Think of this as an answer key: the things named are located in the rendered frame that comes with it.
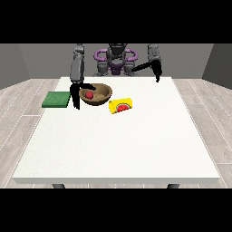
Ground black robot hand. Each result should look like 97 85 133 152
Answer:
69 81 97 111
131 60 163 83

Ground green square pad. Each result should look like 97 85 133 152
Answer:
41 91 72 109

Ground brown wooden bowl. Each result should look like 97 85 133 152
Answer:
78 82 113 107

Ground yellow cup with melon print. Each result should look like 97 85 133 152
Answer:
108 97 134 115

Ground grey robot trunk purple rings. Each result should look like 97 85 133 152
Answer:
92 43 140 77

